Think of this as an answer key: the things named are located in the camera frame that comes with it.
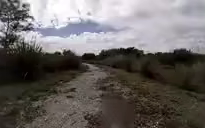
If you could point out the patchy grass ground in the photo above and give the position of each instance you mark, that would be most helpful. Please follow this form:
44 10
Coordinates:
20 96

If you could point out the pale tall grass and bushes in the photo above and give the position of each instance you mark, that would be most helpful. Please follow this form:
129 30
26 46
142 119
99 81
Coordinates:
176 71

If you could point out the tall dark scrub bushes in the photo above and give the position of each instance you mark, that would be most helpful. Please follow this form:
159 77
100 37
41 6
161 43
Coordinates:
20 65

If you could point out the dry stony grass ground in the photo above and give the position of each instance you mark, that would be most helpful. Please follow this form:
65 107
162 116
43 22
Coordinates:
156 103

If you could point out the pale gravel dirt path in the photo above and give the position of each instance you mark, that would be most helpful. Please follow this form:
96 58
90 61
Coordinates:
78 100

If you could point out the thin sparse tree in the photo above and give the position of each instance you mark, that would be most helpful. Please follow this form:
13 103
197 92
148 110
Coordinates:
13 23

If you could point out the distant row of trees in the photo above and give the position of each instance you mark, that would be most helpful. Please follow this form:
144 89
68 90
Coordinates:
123 52

